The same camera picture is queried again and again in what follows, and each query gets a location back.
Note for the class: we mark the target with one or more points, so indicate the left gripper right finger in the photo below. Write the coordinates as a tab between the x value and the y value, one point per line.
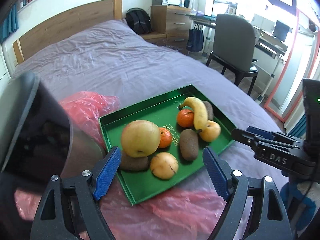
252	204

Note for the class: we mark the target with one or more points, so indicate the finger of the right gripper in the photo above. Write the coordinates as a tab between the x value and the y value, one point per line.
252	137
263	133

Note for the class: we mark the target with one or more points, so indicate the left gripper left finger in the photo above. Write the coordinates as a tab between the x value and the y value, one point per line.
70	206

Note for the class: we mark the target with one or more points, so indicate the striped yellow pepino melon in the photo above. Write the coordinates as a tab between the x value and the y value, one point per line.
211	132

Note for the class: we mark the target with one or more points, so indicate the small brown kiwi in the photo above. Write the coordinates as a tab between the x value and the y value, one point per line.
209	109

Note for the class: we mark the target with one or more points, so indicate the yellow banana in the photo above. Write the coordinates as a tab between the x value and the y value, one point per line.
199	110

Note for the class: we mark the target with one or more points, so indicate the large brown kiwi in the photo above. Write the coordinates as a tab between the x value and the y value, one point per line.
189	145

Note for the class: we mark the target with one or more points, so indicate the tangerine with green stem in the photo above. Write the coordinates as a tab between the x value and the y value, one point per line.
185	118

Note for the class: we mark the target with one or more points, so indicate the orange tangerine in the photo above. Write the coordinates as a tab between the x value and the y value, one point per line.
166	138

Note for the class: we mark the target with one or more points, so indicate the yellow-orange round fruit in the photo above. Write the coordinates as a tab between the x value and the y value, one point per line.
164	165

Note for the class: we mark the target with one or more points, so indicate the yellow-green apple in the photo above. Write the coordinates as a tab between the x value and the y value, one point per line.
140	138

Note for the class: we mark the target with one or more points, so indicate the right blue white gloved hand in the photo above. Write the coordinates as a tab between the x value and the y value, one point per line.
301	200

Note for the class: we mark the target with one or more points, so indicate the pink plastic sheet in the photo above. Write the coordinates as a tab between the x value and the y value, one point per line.
175	214

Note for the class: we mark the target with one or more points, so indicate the red framed mirror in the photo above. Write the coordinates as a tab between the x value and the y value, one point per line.
299	63

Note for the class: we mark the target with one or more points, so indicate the green tray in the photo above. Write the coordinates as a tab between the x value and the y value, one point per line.
162	111

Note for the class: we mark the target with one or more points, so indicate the grey desk chair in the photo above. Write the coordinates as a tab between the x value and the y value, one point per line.
233	48

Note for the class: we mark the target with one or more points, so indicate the desk with clutter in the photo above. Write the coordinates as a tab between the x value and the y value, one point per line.
266	43

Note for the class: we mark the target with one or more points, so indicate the dark blue tote bag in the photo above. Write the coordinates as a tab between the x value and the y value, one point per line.
195	39

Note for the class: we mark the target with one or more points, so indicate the wooden drawer chest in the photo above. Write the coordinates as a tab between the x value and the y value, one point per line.
174	22

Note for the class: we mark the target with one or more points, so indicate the white sliding wardrobe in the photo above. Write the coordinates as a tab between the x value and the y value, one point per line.
4	73

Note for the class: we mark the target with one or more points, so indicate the grey purple bed sheet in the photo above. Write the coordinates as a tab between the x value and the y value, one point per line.
112	60

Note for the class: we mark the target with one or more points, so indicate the black backpack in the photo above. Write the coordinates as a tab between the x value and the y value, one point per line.
138	20

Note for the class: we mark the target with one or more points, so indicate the wooden headboard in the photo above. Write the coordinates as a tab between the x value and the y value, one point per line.
64	25

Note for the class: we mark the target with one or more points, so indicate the left teal curtain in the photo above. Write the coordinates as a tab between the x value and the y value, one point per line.
10	24

